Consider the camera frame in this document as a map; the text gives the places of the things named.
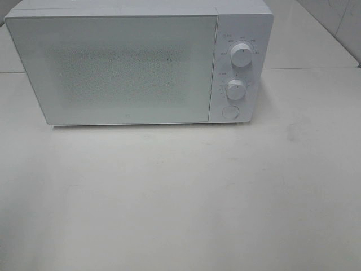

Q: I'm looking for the white microwave knob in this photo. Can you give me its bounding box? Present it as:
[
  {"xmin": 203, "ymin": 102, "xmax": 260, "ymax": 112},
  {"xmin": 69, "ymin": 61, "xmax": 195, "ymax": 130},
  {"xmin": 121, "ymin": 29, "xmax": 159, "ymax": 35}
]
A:
[
  {"xmin": 226, "ymin": 80, "xmax": 247, "ymax": 100},
  {"xmin": 230, "ymin": 41, "xmax": 254, "ymax": 68}
]

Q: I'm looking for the white microwave oven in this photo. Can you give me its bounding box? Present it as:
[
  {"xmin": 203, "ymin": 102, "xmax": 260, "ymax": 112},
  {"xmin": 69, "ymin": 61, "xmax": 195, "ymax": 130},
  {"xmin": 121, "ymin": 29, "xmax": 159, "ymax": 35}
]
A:
[{"xmin": 4, "ymin": 1, "xmax": 274, "ymax": 126}]

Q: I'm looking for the white microwave door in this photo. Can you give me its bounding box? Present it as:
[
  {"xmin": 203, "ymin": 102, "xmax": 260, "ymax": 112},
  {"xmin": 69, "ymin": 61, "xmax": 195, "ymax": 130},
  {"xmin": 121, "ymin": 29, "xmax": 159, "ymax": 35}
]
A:
[{"xmin": 6, "ymin": 16, "xmax": 217, "ymax": 125}]

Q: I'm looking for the round white door button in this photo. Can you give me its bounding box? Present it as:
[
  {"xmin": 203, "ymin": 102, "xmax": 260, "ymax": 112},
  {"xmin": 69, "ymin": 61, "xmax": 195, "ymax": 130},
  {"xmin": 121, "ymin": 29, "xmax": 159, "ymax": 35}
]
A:
[{"xmin": 222, "ymin": 106, "xmax": 239, "ymax": 120}]

